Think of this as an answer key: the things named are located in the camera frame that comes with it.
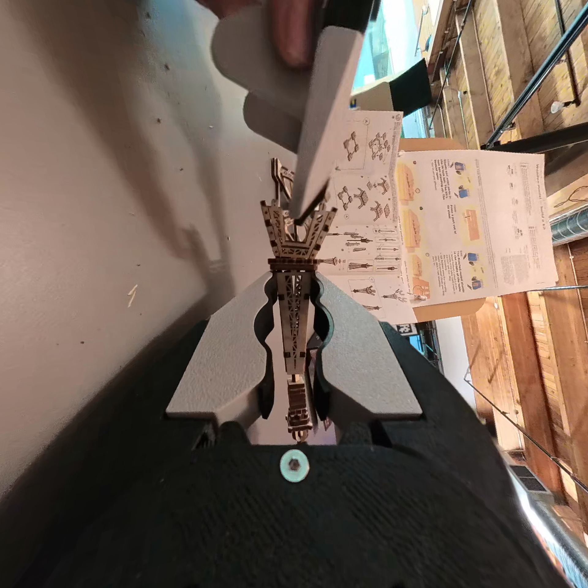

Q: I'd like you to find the white diagram instruction sheet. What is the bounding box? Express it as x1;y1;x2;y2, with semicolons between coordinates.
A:
317;110;405;324

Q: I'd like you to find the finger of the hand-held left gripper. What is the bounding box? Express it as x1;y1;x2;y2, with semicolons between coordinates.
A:
291;25;365;227

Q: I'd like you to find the brown cardboard backing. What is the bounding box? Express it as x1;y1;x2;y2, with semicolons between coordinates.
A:
400;138;488;322

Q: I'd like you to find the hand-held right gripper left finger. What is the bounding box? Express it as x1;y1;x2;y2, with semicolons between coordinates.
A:
165;271;277;428

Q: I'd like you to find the person's left hand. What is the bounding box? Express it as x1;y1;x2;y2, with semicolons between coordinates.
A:
198;0;324;70

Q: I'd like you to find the coloured instruction sheet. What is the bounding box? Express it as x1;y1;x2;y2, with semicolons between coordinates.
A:
395;149;559;306

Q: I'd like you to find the silver air duct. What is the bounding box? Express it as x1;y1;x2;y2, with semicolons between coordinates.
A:
551;213;588;246

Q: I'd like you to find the grey desk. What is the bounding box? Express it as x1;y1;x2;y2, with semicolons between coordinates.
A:
0;0;350;501

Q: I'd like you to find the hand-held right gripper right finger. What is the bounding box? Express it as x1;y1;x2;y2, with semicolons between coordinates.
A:
312;272;423;431

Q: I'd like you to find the wooden tower base piece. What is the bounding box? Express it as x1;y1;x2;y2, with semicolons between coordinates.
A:
270;157;295;207

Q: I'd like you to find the wooden tower model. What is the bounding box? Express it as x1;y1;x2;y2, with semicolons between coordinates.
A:
259;200;338;444

